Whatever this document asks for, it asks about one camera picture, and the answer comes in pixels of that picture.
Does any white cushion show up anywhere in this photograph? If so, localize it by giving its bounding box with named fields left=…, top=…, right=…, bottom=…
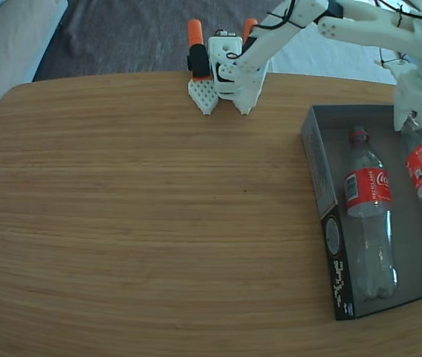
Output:
left=270, top=14, right=411, bottom=87

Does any light grey sofa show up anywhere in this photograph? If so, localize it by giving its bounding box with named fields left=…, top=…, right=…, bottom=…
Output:
left=0, top=0, right=69, bottom=179

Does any dark grey rug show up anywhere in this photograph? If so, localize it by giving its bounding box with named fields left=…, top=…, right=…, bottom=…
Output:
left=32, top=0, right=282, bottom=81

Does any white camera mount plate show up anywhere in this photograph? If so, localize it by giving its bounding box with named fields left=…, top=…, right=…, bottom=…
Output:
left=383, top=59, right=420, bottom=81

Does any grey cardboard box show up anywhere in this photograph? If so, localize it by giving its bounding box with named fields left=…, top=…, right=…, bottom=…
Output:
left=299, top=103, right=422, bottom=321

